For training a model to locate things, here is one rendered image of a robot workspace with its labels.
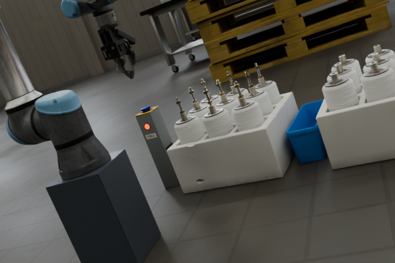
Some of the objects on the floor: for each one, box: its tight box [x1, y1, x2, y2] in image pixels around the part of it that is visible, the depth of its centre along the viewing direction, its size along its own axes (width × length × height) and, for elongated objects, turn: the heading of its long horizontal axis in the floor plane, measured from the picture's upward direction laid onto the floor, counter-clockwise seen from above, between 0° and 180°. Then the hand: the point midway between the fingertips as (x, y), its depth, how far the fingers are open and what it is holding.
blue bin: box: [286, 100, 327, 163], centre depth 175 cm, size 30×11×12 cm, turn 32°
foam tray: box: [316, 83, 395, 170], centre depth 158 cm, size 39×39×18 cm
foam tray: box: [167, 92, 299, 194], centre depth 184 cm, size 39×39×18 cm
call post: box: [136, 107, 180, 188], centre depth 190 cm, size 7×7×31 cm
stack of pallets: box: [179, 0, 392, 85], centre depth 388 cm, size 138×95×98 cm
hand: (131, 74), depth 184 cm, fingers closed
